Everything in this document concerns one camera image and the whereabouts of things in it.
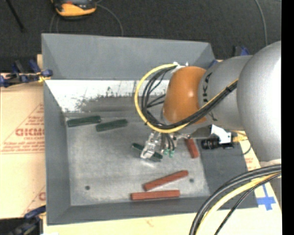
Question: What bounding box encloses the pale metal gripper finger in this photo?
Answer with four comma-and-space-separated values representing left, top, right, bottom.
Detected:
150, 132, 163, 154
140, 138, 154, 160

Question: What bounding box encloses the dark green block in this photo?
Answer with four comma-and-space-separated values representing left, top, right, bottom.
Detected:
95, 118, 128, 132
131, 142, 164, 162
67, 115, 102, 128

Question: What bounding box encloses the red-brown flat block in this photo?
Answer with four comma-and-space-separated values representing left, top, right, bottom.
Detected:
185, 138, 199, 159
130, 189, 181, 201
142, 170, 189, 191

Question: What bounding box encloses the grey metal bin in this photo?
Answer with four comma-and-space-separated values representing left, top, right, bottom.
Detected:
41, 33, 259, 225

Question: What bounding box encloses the brown cardboard board red print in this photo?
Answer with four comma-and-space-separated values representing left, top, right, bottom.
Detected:
0, 72, 47, 220

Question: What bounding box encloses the black cylinder on white bracket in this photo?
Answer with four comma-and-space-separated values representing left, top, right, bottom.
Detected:
201, 124, 236, 150

